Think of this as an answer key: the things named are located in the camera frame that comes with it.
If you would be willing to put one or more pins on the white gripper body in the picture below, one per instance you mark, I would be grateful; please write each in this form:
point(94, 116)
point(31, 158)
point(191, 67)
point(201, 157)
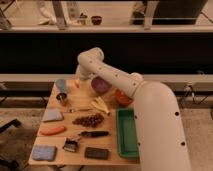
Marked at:
point(82, 73)

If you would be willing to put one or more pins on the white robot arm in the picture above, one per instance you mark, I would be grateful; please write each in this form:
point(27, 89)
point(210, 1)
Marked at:
point(159, 128)

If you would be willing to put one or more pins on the blue plastic cup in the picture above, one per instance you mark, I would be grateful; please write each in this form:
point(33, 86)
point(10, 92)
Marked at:
point(61, 85)

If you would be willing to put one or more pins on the small metal cup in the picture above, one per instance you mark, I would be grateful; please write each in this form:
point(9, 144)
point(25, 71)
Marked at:
point(62, 99)

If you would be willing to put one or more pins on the purple bowl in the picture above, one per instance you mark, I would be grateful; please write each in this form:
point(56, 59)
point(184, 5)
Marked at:
point(99, 85)

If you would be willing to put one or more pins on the bunch of yellow bananas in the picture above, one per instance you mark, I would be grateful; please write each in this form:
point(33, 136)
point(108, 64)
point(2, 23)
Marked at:
point(99, 104)

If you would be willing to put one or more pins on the metal spoon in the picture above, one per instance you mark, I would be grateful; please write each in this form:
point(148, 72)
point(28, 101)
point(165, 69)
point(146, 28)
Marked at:
point(76, 110)

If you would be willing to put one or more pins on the bunch of dark grapes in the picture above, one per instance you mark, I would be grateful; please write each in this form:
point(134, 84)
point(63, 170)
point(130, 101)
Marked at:
point(89, 121)

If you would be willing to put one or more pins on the grey blue cloth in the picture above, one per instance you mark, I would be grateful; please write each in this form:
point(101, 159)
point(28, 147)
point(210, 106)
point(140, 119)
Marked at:
point(52, 115)

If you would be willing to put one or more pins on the dark red background bowl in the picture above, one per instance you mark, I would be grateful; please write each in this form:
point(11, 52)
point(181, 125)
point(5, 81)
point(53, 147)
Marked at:
point(96, 20)

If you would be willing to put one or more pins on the orange carrot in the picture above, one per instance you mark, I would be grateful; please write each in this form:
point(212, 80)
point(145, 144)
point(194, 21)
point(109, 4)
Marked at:
point(53, 131)

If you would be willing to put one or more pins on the black metal binder clip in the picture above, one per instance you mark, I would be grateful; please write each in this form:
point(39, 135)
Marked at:
point(71, 145)

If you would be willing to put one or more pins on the green plastic tray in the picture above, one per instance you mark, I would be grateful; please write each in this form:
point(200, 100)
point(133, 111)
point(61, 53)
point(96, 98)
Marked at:
point(126, 133)

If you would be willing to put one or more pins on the blue sponge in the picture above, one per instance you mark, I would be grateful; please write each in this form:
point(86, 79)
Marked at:
point(44, 153)

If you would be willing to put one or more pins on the black handled knife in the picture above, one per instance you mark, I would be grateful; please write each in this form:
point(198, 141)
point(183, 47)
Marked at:
point(94, 134)

